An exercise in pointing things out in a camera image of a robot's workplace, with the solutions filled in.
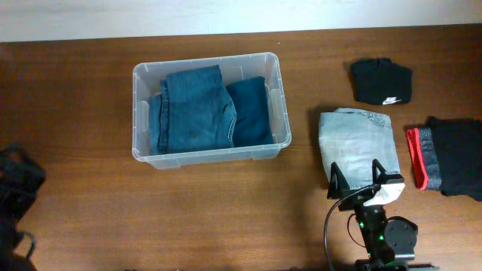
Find light grey jeans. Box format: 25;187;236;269
319;108;401;190

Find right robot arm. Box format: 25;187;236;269
323;160;440;271

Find black shorts red grey waistband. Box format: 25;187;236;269
406;117;481;202

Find black Nike folded garment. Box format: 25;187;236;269
349;58;413;105

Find dark teal shirt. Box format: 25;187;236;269
226;77;274;148

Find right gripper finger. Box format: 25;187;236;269
372;159;386;184
327;162;350;199

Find clear plastic storage container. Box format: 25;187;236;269
132;52;291;169

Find blue denim jeans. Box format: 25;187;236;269
148;65;236;155

